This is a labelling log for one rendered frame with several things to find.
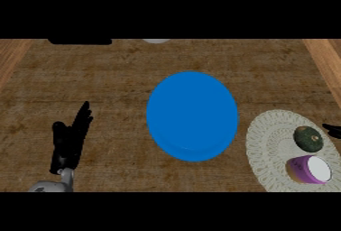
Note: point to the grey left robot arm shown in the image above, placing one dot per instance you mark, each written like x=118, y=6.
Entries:
x=59, y=183

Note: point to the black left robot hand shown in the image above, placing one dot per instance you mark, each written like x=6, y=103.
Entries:
x=68, y=141

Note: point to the blue plate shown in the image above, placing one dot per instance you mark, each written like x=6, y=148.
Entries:
x=192, y=116

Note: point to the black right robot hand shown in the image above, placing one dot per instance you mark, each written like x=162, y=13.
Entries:
x=332, y=129

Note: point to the dark green avocado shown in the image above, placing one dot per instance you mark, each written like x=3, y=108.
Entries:
x=307, y=139

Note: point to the pale grey round object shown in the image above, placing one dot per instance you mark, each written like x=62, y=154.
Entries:
x=156, y=40

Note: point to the white woven placemat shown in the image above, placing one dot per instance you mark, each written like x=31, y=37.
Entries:
x=270, y=144

